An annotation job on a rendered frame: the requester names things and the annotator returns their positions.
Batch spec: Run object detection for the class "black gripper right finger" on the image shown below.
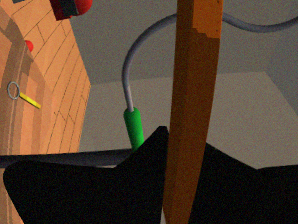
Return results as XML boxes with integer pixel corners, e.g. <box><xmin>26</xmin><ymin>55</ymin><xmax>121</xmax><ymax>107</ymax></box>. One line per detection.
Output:
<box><xmin>188</xmin><ymin>143</ymin><xmax>298</xmax><ymax>224</ymax></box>

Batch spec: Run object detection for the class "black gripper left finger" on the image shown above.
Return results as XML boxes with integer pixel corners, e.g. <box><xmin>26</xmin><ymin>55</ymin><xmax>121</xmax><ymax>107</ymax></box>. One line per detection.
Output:
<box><xmin>3</xmin><ymin>127</ymin><xmax>169</xmax><ymax>224</ymax></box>

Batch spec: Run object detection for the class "yellow handle with white ring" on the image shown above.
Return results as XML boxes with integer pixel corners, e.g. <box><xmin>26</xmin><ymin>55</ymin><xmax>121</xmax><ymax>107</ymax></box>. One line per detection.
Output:
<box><xmin>7</xmin><ymin>81</ymin><xmax>40</xmax><ymax>108</ymax></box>

